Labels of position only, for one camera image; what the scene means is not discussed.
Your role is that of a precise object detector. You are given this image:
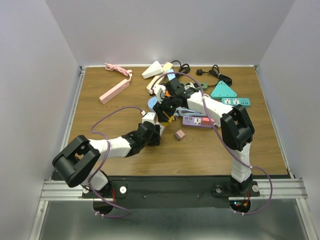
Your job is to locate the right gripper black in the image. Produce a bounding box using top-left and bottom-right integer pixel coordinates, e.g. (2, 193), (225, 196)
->
(152, 93), (178, 123)

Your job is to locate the yellow cube socket adapter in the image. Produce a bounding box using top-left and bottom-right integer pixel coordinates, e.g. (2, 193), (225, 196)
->
(158, 115), (175, 127)

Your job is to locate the white usb power strip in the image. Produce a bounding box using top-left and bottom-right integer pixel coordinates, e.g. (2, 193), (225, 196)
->
(159, 123), (166, 136)

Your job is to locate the small pink plug adapter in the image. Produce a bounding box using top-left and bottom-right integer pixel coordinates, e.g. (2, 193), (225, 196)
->
(173, 129), (186, 141)

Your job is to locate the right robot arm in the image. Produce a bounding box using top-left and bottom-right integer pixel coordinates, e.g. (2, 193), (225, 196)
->
(151, 78), (255, 195)

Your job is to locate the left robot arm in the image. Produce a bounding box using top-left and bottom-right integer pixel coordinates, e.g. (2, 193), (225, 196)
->
(52, 121), (164, 197)

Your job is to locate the round light blue socket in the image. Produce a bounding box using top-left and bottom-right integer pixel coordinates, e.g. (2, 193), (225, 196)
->
(147, 96), (158, 112)

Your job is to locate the purple pink power strip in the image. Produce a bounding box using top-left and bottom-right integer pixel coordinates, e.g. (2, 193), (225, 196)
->
(182, 116), (212, 129)

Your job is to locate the light blue power strip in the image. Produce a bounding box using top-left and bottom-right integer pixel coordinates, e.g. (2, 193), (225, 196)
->
(166, 69), (176, 81)

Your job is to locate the white triangular power strip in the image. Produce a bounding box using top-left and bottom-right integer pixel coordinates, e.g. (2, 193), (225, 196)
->
(141, 60), (163, 79)

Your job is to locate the beige wooden power strip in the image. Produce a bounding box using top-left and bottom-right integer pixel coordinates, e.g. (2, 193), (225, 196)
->
(146, 62), (173, 95)

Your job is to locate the dark green power strip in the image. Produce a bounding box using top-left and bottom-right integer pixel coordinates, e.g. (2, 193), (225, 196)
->
(183, 82), (208, 91)

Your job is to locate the teal triangular power strip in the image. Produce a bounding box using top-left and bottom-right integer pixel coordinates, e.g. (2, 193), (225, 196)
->
(210, 81), (237, 100)

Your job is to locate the teal long power strip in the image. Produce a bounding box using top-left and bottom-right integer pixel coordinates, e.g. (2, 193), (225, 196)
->
(221, 97), (251, 108)

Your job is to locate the light blue cable with plug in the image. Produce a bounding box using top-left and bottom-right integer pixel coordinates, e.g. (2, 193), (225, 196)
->
(176, 106), (205, 117)

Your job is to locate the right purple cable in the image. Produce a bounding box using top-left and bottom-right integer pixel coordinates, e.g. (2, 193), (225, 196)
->
(151, 72), (274, 216)

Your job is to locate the purple cable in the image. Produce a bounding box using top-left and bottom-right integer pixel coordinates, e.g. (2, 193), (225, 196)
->
(88, 106), (146, 218)
(151, 72), (274, 216)

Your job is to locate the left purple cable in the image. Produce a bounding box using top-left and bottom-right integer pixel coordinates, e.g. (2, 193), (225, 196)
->
(88, 106), (146, 218)

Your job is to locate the black coiled cable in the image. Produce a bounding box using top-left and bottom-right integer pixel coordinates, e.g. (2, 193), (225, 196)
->
(172, 59), (191, 81)

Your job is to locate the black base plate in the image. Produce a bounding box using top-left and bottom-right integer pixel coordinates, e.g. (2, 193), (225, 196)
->
(82, 175), (261, 210)

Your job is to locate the black cable with plug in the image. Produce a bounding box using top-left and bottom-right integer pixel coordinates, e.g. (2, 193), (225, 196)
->
(196, 64), (233, 86)

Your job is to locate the pink coiled cable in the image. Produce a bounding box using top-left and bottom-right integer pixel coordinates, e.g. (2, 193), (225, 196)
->
(104, 63), (133, 78)

